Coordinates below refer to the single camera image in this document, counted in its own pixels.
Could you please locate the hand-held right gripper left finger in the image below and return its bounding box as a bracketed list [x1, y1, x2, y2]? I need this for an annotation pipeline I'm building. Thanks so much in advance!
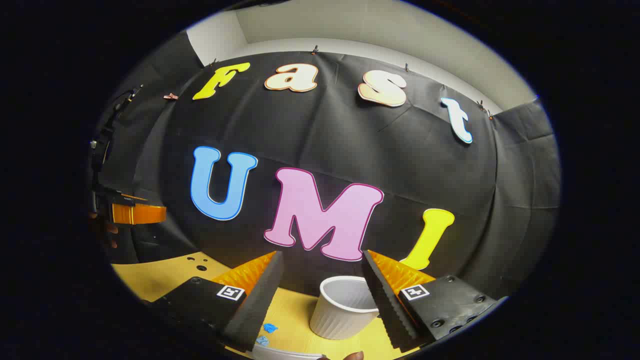
[141, 251, 286, 353]

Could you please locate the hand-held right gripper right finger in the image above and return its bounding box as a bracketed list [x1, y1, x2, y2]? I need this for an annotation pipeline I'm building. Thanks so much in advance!
[361, 249, 499, 352]

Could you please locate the white ribbed garbage bin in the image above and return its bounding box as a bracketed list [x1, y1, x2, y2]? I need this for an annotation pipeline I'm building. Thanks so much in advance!
[309, 275, 381, 341]

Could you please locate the grey plastic dustpan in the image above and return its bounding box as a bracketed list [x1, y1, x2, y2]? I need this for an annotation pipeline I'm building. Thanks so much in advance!
[247, 345, 327, 360]

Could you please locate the wooden desktop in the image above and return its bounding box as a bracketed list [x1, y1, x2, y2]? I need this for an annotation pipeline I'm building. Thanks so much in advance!
[111, 251, 436, 360]

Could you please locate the black backdrop cloth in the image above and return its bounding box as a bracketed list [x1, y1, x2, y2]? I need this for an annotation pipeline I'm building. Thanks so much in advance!
[92, 30, 563, 301]

